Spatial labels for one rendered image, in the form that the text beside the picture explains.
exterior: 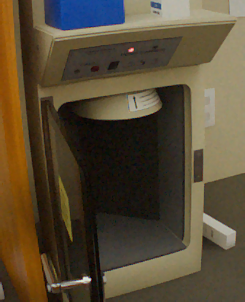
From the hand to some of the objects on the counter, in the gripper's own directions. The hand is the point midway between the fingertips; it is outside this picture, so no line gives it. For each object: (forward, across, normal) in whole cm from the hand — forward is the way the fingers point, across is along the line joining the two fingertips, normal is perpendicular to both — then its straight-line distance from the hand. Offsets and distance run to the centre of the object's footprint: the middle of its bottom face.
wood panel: (+36, +64, +10) cm, 74 cm away
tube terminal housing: (+32, +42, +10) cm, 54 cm away
